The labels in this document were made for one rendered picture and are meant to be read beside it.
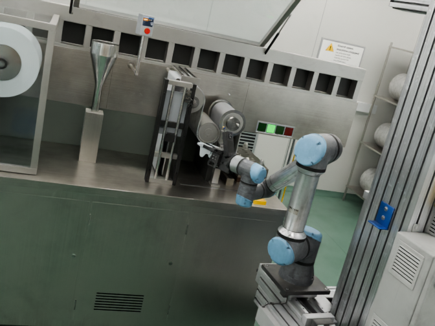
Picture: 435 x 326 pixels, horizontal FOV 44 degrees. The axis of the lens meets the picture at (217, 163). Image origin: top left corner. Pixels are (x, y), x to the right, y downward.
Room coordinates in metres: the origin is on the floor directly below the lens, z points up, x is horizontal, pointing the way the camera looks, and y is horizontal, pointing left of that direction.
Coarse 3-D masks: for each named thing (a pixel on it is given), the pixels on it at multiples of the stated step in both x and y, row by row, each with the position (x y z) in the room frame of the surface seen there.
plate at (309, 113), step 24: (72, 72) 2.93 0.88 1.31; (120, 72) 3.01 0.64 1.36; (144, 72) 3.05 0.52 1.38; (192, 72) 3.13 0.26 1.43; (48, 96) 2.89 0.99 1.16; (72, 96) 2.93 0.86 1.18; (120, 96) 3.01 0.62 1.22; (144, 96) 3.06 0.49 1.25; (216, 96) 3.18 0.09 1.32; (240, 96) 3.23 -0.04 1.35; (264, 96) 3.27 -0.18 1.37; (288, 96) 3.32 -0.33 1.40; (312, 96) 3.37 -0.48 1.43; (264, 120) 3.29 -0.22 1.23; (288, 120) 3.33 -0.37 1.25; (312, 120) 3.38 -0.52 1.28; (336, 120) 3.43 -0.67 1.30
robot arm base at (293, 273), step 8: (296, 264) 2.06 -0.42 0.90; (304, 264) 2.06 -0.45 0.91; (312, 264) 2.08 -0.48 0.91; (280, 272) 2.09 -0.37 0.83; (288, 272) 2.06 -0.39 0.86; (296, 272) 2.05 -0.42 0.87; (304, 272) 2.05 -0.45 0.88; (312, 272) 2.08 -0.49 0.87; (288, 280) 2.05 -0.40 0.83; (296, 280) 2.04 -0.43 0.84; (304, 280) 2.05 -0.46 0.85; (312, 280) 2.07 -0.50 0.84
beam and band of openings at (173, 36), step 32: (0, 0) 2.81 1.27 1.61; (32, 0) 2.86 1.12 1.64; (64, 32) 2.98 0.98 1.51; (96, 32) 3.03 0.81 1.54; (128, 32) 3.01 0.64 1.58; (160, 32) 3.06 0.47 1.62; (192, 32) 3.12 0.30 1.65; (160, 64) 3.08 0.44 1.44; (192, 64) 3.13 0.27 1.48; (224, 64) 3.27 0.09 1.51; (256, 64) 3.33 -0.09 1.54; (288, 64) 3.31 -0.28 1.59; (320, 64) 3.37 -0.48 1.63; (352, 96) 3.47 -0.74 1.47
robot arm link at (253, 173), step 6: (240, 162) 2.18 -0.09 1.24; (246, 162) 2.17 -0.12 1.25; (252, 162) 2.17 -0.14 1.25; (240, 168) 2.17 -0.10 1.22; (246, 168) 2.15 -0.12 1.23; (252, 168) 2.14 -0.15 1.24; (258, 168) 2.13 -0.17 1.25; (264, 168) 2.15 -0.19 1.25; (240, 174) 2.17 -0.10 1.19; (246, 174) 2.15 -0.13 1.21; (252, 174) 2.13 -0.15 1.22; (258, 174) 2.12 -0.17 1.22; (264, 174) 2.15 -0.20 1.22; (246, 180) 2.14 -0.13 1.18; (252, 180) 2.13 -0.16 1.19; (258, 180) 2.13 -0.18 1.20
